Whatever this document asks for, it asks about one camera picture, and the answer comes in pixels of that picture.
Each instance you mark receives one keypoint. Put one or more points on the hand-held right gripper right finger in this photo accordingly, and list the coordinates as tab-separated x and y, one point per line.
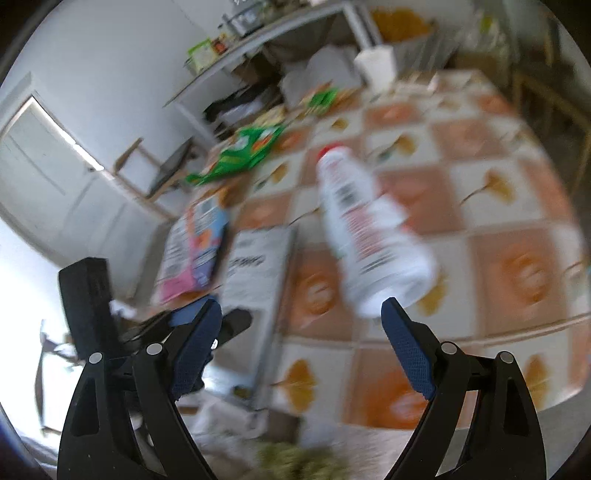
411	350

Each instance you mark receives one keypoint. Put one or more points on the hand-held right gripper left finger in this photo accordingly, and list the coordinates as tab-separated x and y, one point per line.
194	350

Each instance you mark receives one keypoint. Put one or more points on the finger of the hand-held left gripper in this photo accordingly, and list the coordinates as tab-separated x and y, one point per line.
235	323

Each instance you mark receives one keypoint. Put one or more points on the white plastic bottle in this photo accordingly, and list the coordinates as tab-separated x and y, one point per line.
369	240

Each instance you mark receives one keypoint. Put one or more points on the white cardboard box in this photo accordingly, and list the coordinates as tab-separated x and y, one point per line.
254	272

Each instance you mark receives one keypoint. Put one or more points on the white plastic bag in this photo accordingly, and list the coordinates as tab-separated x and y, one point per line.
318	76
231	424

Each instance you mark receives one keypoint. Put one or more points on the pink snack packet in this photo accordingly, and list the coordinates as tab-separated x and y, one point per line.
194	249

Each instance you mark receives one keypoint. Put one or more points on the printed tablecloth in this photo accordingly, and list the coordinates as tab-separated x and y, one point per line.
498	258

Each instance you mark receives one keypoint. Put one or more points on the white door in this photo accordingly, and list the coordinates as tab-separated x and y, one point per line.
41	184

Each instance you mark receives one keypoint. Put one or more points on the wooden chair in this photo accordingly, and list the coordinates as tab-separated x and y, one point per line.
161	170
549	97

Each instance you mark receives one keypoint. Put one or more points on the green snack packet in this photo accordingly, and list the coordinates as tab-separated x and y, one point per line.
240	152

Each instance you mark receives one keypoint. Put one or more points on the black bag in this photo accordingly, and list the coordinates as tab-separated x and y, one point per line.
240	104

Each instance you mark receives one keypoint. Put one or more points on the small green packet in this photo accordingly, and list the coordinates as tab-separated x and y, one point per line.
321	101

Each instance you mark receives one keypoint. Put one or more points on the small red jar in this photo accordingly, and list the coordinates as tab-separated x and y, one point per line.
224	41

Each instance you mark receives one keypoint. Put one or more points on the white paper cup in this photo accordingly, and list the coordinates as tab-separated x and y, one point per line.
375	67

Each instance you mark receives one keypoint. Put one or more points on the white side table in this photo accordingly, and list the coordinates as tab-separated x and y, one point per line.
277	27

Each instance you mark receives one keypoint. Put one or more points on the orange plastic bag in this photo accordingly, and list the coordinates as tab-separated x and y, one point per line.
401	25

